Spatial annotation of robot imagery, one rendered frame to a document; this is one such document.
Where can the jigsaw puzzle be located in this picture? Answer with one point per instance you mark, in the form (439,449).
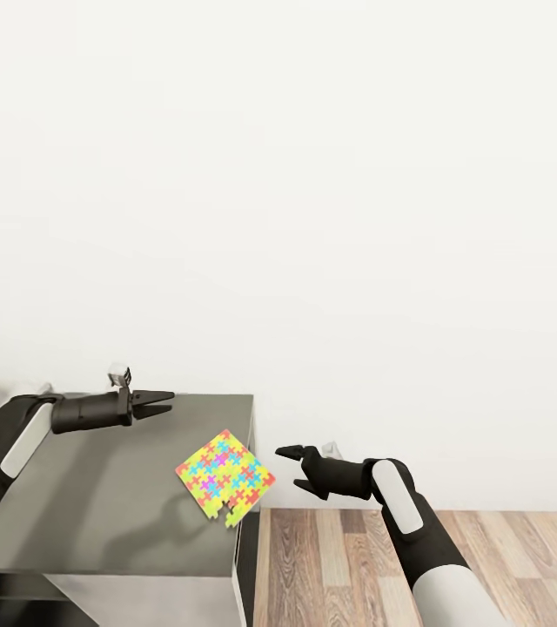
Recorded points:
(225,471)

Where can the desk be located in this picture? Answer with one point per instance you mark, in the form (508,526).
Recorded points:
(99,530)

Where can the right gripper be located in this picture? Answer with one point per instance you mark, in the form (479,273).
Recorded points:
(324,476)

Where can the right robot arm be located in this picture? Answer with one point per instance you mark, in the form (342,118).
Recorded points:
(446,591)

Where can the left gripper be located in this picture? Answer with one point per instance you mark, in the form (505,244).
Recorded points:
(107,410)

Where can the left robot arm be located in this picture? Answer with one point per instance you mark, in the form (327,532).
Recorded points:
(28,418)

